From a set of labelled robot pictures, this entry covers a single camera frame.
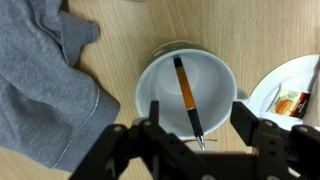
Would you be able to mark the tea bag packet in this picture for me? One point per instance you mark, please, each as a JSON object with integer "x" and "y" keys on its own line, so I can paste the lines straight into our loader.
{"x": 286, "y": 103}

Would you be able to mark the white round plate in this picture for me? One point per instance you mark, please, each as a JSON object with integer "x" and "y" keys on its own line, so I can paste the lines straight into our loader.
{"x": 265, "y": 91}

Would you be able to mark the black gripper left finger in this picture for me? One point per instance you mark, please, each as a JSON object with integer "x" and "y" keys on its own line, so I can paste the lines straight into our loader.
{"x": 154, "y": 113}

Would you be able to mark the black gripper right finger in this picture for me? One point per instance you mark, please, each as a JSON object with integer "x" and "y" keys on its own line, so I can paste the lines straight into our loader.
{"x": 243, "y": 120}

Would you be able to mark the orange black ballpoint pen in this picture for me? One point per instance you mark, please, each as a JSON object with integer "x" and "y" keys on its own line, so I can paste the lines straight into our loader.
{"x": 187, "y": 93}

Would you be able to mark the white mug with green band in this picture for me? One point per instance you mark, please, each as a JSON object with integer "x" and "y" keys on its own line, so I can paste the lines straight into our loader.
{"x": 216, "y": 83}

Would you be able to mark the grey fabric garment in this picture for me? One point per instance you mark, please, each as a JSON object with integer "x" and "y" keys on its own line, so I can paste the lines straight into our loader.
{"x": 40, "y": 83}

